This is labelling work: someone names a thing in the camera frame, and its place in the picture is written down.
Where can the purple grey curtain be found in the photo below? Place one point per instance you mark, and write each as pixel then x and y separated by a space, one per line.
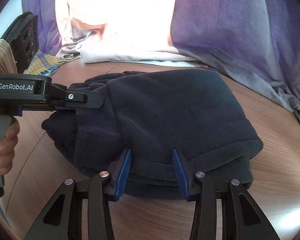
pixel 255 42

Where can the person's left hand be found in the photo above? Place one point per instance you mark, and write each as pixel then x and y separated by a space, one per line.
pixel 7 146

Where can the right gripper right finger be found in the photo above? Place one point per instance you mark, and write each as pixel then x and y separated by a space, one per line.
pixel 242 218

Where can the black pants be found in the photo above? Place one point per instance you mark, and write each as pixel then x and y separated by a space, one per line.
pixel 152 114

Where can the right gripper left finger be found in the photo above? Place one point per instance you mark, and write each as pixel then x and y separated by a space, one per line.
pixel 61 217

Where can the yellow plaid scarf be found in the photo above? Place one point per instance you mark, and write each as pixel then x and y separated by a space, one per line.
pixel 47 65

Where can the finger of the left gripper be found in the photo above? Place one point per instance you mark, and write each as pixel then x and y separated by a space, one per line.
pixel 62 96
pixel 62 108

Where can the pink sheer curtain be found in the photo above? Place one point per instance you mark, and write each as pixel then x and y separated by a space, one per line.
pixel 117 30

